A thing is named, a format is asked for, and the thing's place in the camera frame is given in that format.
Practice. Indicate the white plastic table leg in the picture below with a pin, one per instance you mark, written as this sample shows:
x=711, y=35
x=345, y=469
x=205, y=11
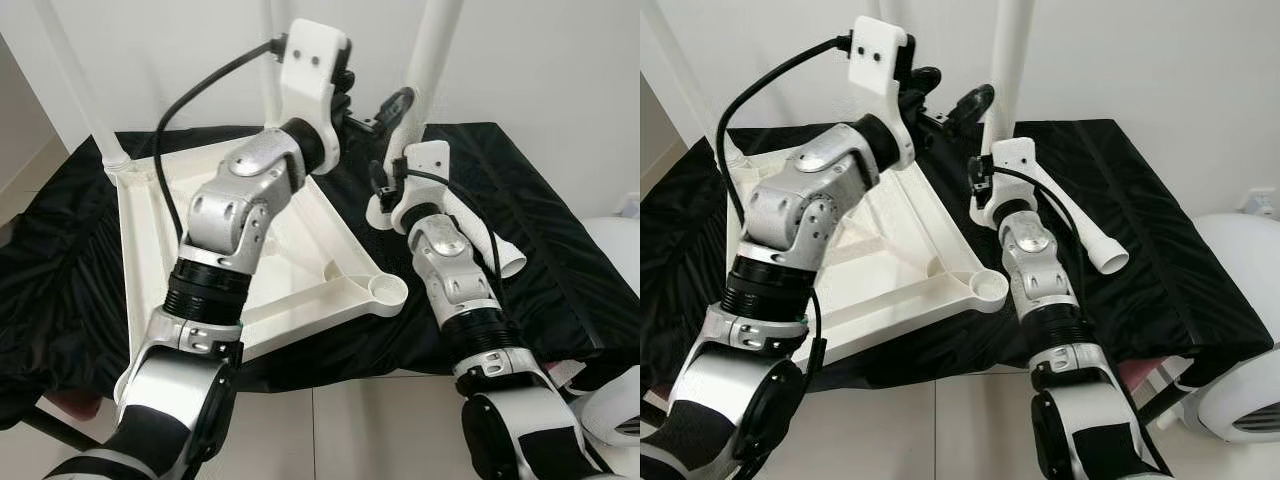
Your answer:
x=80, y=80
x=430, y=60
x=1010, y=50
x=878, y=7
x=268, y=90
x=690, y=90
x=505, y=258
x=1105, y=255

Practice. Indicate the white plastic children table top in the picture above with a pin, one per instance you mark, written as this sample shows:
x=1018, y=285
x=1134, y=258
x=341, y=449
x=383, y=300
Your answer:
x=340, y=270
x=950, y=270

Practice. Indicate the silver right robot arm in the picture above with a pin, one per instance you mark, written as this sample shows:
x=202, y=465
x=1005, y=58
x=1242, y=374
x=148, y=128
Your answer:
x=1035, y=260
x=450, y=270

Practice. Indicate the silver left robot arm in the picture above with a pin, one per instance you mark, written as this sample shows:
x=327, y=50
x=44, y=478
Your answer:
x=810, y=190
x=240, y=200

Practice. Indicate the black cloth table cover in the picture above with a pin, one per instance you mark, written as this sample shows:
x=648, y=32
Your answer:
x=560, y=200
x=1180, y=200

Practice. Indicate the white rounded object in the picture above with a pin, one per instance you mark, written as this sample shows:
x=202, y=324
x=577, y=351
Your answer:
x=1240, y=260
x=620, y=250

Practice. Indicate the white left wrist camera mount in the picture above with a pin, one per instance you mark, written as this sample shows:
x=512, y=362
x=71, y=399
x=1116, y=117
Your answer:
x=880, y=55
x=315, y=60

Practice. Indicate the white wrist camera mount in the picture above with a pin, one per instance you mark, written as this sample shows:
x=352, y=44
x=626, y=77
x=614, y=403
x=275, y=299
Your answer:
x=1015, y=160
x=880, y=55
x=315, y=60
x=430, y=165

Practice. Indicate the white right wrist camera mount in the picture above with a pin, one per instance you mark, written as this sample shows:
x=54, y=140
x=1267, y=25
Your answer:
x=430, y=165
x=1015, y=160

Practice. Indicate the white wall plug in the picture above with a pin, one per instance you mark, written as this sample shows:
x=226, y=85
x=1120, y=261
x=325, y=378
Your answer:
x=1262, y=203

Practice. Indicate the black table frame bar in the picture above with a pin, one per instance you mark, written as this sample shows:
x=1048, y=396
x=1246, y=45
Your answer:
x=50, y=430

